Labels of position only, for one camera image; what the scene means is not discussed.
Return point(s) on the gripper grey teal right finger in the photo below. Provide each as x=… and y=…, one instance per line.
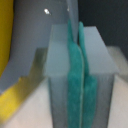
x=99, y=77

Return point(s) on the gripper grey teal left finger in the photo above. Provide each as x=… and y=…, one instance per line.
x=56, y=69

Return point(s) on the yellow toy cheese wedge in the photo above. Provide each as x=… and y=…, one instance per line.
x=12, y=98

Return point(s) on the small grey pot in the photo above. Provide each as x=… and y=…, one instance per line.
x=33, y=20

